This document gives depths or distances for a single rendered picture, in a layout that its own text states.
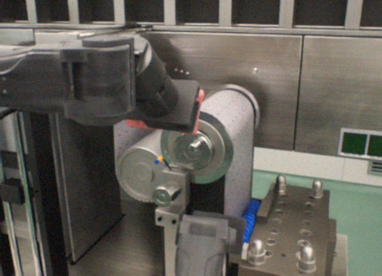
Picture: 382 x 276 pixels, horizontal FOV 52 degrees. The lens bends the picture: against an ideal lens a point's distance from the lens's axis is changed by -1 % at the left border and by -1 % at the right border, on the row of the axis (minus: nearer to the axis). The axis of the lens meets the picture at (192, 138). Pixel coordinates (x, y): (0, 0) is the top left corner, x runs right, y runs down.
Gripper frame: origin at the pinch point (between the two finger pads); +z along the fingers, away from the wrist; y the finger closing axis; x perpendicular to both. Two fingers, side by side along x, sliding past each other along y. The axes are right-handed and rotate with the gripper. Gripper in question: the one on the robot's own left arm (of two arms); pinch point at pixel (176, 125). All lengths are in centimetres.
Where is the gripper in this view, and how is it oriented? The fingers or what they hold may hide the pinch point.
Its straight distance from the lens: 61.8
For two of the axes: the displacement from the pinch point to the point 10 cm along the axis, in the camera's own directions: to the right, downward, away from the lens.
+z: 2.5, 3.7, 8.9
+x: 2.2, -9.2, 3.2
